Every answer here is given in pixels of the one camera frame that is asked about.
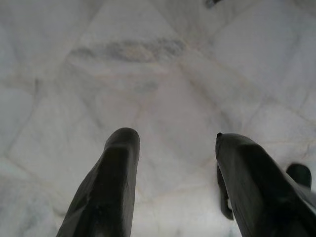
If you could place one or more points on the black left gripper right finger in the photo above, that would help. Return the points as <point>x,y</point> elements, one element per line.
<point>261,187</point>

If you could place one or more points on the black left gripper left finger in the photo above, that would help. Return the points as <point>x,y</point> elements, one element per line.
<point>111,187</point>

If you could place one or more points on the black robot foot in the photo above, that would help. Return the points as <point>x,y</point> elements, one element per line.
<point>225,205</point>
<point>299,175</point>

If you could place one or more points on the dark grey object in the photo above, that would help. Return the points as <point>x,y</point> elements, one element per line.
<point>211,2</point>

